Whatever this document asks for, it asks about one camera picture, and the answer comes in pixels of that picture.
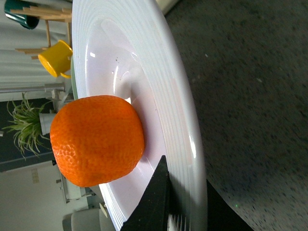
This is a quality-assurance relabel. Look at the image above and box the wooden peg drying rack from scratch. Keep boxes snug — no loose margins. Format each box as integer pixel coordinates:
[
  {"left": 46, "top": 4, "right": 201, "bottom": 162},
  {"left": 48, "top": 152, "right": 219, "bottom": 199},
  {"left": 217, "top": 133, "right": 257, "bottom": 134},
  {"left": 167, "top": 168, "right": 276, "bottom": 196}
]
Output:
[{"left": 10, "top": 6, "right": 72, "bottom": 60}]

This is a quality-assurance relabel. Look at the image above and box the dark green mug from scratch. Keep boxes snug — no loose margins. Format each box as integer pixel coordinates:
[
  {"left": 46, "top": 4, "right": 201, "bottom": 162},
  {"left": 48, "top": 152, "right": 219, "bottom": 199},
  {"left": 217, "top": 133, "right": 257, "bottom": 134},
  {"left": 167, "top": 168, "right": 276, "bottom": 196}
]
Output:
[{"left": 4, "top": 0, "right": 39, "bottom": 29}]

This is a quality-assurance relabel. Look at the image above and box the grey curtain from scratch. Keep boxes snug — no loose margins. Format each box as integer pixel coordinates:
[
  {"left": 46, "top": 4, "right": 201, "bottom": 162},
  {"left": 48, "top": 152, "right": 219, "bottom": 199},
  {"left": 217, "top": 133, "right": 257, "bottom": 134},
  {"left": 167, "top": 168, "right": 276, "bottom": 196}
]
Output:
[{"left": 0, "top": 0, "right": 73, "bottom": 90}]

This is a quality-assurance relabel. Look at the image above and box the yellow mug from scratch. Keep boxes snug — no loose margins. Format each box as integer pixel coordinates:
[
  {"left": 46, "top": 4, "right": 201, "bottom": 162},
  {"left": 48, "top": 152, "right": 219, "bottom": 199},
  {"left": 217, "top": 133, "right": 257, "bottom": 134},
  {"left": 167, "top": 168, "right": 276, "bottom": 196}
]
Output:
[{"left": 38, "top": 40, "right": 73, "bottom": 78}]

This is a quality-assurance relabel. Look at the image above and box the beige bear tray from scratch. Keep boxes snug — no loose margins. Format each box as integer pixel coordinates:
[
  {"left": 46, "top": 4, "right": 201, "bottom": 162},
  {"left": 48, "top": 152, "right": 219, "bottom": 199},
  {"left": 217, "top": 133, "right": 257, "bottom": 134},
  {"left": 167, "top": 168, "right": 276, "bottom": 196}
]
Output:
[{"left": 156, "top": 0, "right": 179, "bottom": 15}]

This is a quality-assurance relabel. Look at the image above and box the white ridged plate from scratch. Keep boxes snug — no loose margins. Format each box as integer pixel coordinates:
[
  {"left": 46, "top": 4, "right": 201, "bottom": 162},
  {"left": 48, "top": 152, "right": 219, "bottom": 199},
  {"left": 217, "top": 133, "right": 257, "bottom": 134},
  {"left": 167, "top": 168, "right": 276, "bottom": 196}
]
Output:
[{"left": 72, "top": 0, "right": 207, "bottom": 231}]

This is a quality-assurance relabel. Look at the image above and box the orange mandarin fruit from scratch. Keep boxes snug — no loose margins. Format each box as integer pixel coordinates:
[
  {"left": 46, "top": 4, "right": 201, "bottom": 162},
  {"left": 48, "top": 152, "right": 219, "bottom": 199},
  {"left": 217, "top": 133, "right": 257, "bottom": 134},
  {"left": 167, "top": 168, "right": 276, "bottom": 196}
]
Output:
[{"left": 50, "top": 95, "right": 145, "bottom": 187}]

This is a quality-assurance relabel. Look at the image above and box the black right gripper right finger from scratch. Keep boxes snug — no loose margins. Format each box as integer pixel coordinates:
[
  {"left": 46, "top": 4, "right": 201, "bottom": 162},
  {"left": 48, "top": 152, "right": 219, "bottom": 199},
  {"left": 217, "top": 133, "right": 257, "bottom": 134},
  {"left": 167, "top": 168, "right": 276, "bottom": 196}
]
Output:
[{"left": 206, "top": 181, "right": 253, "bottom": 231}]

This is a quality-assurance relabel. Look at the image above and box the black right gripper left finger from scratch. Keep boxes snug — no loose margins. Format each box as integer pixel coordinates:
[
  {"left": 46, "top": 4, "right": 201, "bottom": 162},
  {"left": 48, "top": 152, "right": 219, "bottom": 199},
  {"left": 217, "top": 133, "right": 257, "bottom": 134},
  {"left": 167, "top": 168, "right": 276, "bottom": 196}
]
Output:
[{"left": 121, "top": 155, "right": 170, "bottom": 231}]

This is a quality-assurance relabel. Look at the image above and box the potted green plant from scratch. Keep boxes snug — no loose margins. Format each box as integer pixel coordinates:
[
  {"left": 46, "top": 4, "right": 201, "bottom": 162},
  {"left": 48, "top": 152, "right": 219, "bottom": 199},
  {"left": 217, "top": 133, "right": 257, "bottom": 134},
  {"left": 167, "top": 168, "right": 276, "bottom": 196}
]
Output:
[{"left": 4, "top": 93, "right": 52, "bottom": 158}]

